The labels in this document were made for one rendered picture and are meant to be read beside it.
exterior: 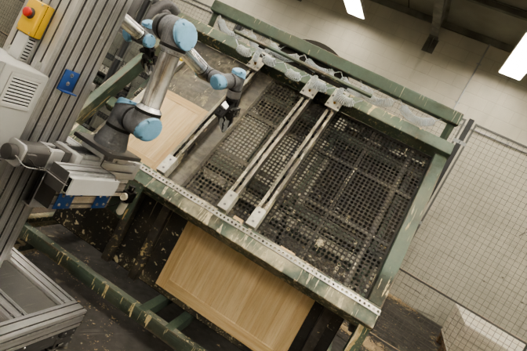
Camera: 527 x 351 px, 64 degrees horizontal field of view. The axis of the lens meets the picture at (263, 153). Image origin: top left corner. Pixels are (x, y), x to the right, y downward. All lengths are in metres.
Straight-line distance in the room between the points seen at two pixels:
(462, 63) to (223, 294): 5.84
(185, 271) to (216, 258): 0.22
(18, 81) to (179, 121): 1.33
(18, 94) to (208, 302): 1.63
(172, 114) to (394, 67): 5.21
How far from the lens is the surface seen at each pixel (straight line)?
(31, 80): 1.74
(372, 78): 3.38
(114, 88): 3.10
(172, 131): 2.78
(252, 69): 3.02
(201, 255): 2.69
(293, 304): 2.59
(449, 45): 7.63
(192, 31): 1.82
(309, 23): 8.01
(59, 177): 1.74
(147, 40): 2.48
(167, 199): 2.48
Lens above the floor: 1.45
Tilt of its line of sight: 4 degrees down
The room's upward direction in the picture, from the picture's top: 28 degrees clockwise
